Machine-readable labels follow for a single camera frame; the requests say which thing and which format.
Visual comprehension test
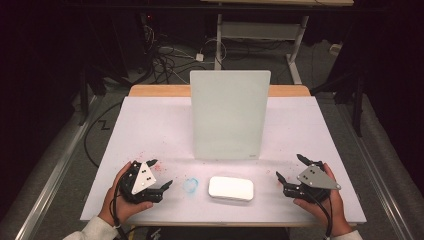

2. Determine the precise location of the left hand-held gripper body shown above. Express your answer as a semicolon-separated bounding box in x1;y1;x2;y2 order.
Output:
117;159;165;205

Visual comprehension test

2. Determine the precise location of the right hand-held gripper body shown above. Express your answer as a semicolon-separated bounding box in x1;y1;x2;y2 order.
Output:
282;161;342;204

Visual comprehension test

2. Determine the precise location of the white board eraser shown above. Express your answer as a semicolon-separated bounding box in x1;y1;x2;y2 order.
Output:
207;175;255;203

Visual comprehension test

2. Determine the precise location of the white whiteboard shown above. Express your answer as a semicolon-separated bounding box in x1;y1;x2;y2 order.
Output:
189;69;272;161

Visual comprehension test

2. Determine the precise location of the person's right hand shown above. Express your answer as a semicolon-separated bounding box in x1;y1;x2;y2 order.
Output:
292;162;355;238

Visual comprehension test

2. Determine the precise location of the person's left hand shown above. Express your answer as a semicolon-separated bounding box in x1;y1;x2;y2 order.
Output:
97;161;155;228

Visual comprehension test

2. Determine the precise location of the white paper table cover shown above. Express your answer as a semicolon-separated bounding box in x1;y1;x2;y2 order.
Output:
79;95;368;225

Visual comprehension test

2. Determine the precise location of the black metal stand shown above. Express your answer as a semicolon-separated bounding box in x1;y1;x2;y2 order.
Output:
77;64;134;127
309;64;366;138

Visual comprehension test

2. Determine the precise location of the small white box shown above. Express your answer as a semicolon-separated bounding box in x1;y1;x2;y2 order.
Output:
328;43;344;57

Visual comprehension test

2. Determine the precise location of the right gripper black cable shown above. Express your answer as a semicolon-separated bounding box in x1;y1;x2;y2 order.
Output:
308;192;335;240

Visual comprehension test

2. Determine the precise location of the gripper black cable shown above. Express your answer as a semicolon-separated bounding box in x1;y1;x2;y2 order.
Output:
308;192;335;240
109;173;131;240

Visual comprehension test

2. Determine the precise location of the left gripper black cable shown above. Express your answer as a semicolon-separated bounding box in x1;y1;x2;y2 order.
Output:
109;173;131;240

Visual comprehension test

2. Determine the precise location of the aluminium floor rail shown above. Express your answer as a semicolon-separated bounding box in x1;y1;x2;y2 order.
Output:
328;98;416;240
16;95;104;240

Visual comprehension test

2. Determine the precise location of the long black floor cable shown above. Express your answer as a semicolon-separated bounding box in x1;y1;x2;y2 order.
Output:
83;100;125;169

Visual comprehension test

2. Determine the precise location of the tangle of floor cables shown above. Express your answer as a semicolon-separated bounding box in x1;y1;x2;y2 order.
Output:
138;23;214;85

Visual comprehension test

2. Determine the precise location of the white metal desk frame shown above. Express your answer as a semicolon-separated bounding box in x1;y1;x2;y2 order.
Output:
199;0;355;85

